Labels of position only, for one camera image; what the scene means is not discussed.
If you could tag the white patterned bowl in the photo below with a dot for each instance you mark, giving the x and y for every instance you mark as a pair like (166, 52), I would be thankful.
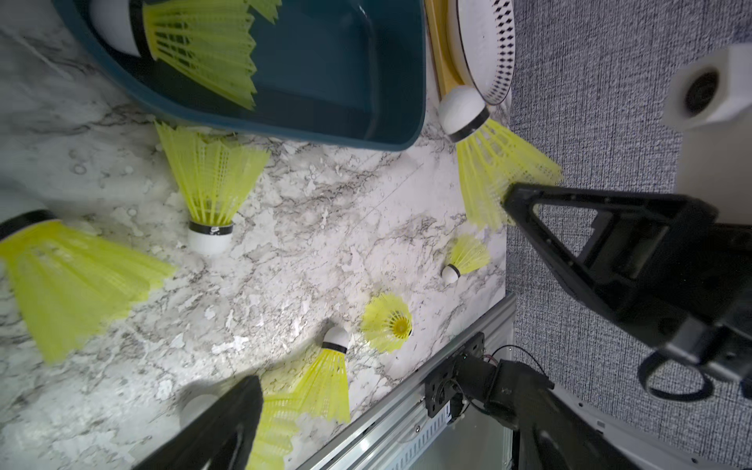
(482, 41)

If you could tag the yellow shuttlecock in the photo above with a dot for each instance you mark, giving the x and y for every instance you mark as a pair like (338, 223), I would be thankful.
(387, 323)
(491, 158)
(69, 285)
(323, 390)
(209, 42)
(215, 175)

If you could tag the teal storage box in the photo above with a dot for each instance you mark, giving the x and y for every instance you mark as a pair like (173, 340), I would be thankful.
(346, 73)

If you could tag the yellow shuttlecock right edge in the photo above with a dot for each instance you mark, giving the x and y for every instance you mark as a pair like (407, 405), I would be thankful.
(467, 255)

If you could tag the yellow tray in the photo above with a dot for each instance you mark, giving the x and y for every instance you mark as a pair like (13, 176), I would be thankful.
(437, 19)

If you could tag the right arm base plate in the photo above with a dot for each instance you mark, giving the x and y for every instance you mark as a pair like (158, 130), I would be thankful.
(440, 385)

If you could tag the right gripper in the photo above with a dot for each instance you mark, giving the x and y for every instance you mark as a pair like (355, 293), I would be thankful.
(640, 249)

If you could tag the aluminium front rail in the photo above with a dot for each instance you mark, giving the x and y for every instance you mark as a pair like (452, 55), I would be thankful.
(405, 430)

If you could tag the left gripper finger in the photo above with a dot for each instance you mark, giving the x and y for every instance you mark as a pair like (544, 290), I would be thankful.
(222, 437)

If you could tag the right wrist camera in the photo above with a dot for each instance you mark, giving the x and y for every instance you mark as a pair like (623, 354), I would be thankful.
(709, 103)

